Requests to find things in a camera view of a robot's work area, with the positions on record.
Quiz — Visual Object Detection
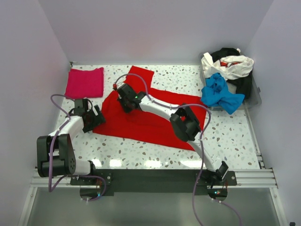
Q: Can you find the red t-shirt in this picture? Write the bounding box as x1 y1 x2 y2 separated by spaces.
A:
93 66 206 150

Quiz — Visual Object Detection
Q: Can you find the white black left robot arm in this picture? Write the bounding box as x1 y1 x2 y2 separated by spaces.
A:
37 99 105 178

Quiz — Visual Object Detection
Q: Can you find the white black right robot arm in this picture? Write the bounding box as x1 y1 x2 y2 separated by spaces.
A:
113 83 229 181

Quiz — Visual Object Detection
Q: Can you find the folded pink t-shirt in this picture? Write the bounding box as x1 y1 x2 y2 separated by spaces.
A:
65 67 104 99

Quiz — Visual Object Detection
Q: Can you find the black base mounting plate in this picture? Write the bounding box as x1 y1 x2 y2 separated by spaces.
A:
70 169 238 198

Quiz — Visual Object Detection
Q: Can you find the blue t-shirt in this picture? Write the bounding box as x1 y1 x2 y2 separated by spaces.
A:
201 73 245 114

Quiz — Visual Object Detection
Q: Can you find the white t-shirt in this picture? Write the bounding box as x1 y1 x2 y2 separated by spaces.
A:
201 52 254 81

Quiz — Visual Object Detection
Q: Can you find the black t-shirt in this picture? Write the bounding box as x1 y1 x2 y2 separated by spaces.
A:
210 48 254 100

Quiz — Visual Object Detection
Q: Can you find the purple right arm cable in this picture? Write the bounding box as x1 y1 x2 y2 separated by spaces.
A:
113 73 243 226

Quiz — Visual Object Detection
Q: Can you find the aluminium rail frame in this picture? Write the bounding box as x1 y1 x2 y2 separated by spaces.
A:
18 141 290 226

